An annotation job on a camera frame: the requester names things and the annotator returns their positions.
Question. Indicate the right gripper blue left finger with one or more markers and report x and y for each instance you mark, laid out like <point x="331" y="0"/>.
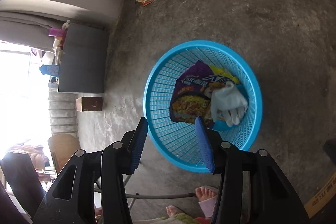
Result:
<point x="137" y="144"/>

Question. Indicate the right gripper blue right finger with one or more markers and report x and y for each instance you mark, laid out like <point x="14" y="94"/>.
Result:
<point x="205" y="147"/>

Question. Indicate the white tissue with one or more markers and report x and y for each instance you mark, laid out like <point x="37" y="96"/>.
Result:
<point x="228" y="105"/>

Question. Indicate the purple noodle wrapper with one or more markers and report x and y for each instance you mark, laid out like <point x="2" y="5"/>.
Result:
<point x="192" y="95"/>

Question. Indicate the yellow snack wrapper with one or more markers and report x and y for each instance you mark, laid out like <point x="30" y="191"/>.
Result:
<point x="222" y="75"/>

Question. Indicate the blue plastic trash basket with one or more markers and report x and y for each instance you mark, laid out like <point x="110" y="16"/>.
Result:
<point x="177" y="141"/>

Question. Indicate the person's foot in pink slipper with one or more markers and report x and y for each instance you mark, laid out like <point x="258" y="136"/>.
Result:
<point x="207" y="199"/>

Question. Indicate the grey cabinet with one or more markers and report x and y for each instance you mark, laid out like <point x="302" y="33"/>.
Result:
<point x="82" y="65"/>

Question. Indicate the purple cup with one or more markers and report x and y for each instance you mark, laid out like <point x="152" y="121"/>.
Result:
<point x="54" y="32"/>

